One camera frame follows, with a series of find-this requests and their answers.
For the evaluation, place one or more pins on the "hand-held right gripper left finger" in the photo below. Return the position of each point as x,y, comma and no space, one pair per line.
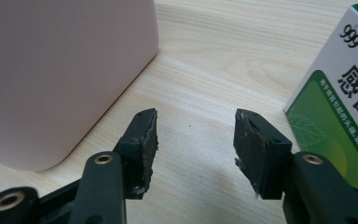
140,146

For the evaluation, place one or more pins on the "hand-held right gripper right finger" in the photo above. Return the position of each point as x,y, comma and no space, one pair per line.
258,152

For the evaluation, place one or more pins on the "green and white medicine box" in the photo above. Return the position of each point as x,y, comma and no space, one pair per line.
338,99

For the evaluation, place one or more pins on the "pink storage box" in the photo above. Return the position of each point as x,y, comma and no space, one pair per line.
59,77

